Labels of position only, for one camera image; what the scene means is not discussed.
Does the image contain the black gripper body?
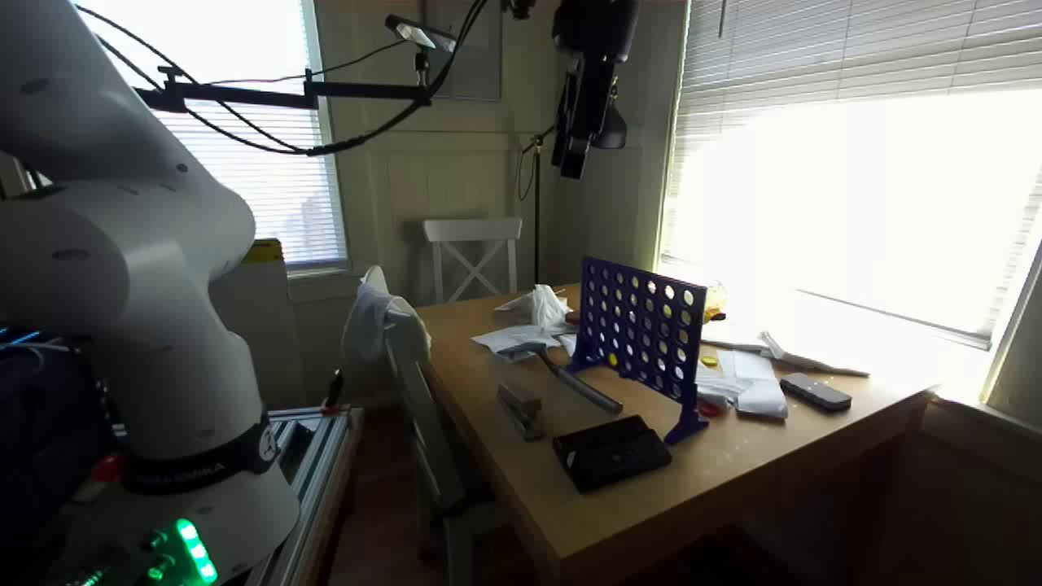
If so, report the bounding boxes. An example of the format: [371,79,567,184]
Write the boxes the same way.
[550,0,640,136]

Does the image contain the black remote with number keypad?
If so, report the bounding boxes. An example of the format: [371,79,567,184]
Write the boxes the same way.
[550,413,673,495]

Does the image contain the small dark remote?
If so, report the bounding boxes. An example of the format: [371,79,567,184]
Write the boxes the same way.
[779,371,858,417]

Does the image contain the white wooden chair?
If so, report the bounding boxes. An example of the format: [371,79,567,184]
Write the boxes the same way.
[421,214,529,309]

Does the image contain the crumpled white tissue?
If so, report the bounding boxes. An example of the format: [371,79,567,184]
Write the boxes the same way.
[492,280,572,336]

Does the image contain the blue connect four grid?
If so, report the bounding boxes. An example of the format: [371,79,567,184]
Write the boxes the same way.
[562,255,713,448]

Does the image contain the white paper napkin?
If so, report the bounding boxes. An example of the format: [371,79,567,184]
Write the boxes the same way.
[468,321,581,360]

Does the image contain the black flat rod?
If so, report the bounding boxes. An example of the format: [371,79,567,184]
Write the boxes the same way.
[534,345,630,419]

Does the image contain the white plastic bag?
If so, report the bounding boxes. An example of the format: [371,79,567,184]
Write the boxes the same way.
[340,264,435,368]

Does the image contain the grey stapler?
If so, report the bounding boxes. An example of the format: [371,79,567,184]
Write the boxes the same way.
[496,379,550,447]

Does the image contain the white window blinds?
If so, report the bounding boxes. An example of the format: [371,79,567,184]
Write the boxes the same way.
[662,0,1042,342]

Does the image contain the small window with blinds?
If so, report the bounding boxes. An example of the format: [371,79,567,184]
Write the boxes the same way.
[67,0,352,272]

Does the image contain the grey dining chair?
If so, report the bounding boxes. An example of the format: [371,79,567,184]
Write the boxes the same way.
[380,321,504,586]

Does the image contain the white box with yellow label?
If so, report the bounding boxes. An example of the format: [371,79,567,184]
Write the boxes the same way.
[208,236,308,413]

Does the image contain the green lit control unit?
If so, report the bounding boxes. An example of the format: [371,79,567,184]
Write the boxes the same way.
[75,514,226,586]

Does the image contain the boom mounted camera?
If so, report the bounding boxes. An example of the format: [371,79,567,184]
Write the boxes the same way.
[380,11,461,60]

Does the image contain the black cable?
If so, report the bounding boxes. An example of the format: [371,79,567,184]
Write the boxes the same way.
[71,0,496,161]

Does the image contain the black camera boom bar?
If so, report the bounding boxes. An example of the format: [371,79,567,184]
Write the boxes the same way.
[134,64,441,113]

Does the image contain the aluminium robot cart frame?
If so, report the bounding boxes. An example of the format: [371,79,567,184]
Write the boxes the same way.
[259,404,366,586]

